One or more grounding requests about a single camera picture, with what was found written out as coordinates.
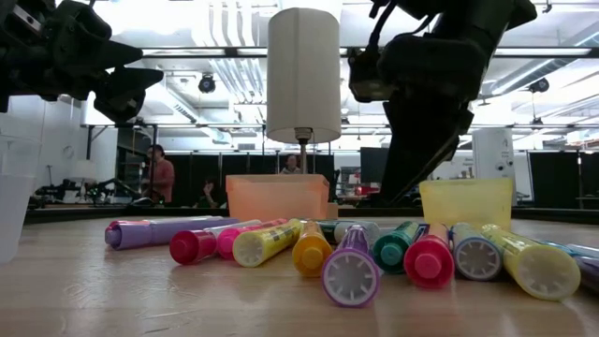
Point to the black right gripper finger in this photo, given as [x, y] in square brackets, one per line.
[416, 140]
[465, 136]

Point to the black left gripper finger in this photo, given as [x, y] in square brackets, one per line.
[103, 58]
[126, 93]

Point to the yellow plastic bin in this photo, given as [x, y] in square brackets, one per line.
[468, 201]

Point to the teal highlighter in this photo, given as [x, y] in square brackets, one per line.
[393, 253]

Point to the blue highlighter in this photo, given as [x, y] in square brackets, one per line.
[475, 257]

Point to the red highlighter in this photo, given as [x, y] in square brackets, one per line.
[428, 264]

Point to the orange plastic bin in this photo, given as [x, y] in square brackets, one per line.
[276, 196]

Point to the yellow highlighter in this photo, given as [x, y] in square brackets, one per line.
[262, 243]
[538, 269]

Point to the red dry-erase marker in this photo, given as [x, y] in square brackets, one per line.
[192, 246]

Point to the pink highlighter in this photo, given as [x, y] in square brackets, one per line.
[229, 241]

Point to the purple cap thin marker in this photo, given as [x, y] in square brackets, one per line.
[589, 273]

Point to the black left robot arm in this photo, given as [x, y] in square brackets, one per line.
[11, 70]

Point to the white device box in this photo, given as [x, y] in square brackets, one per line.
[493, 150]

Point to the black monitor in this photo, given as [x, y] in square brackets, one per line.
[372, 166]

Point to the black background robot equipment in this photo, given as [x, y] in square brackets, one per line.
[56, 193]

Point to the clear plastic bin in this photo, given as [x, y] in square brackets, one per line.
[16, 210]

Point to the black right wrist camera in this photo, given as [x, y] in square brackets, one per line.
[367, 77]

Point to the round wall clock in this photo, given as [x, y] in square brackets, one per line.
[68, 151]

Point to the black aluminium table frame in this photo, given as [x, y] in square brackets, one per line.
[93, 214]

